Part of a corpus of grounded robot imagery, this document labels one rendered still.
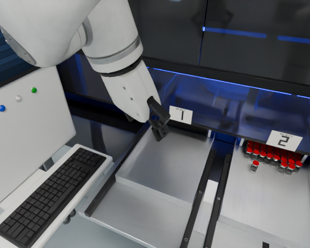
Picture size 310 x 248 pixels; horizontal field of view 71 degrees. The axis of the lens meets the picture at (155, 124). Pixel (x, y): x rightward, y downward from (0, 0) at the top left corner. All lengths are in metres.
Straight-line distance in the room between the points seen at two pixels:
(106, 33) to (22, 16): 0.11
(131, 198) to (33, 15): 0.61
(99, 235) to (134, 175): 0.95
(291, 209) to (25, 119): 0.90
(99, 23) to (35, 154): 0.74
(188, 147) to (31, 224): 0.59
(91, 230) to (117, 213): 1.00
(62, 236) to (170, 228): 1.16
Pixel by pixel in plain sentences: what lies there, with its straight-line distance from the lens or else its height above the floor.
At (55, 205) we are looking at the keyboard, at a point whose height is 0.83.
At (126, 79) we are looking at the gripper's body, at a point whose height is 1.34.
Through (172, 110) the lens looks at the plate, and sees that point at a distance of 0.80.
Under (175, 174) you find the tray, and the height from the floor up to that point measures 0.88.
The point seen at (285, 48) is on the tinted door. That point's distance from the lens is 0.66.
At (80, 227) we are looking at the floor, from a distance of 1.73.
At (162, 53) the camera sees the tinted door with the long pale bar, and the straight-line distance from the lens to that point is 0.72.
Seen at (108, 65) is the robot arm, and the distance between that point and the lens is 0.32.
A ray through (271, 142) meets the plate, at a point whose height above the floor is 1.00.
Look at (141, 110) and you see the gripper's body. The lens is 0.35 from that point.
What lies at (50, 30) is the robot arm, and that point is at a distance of 0.21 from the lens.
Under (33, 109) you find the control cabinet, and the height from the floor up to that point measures 1.05.
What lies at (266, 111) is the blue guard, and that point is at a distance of 0.73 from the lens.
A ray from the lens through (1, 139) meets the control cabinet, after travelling 0.85.
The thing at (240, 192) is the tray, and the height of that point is 0.88.
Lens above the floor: 1.49
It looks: 39 degrees down
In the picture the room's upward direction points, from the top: straight up
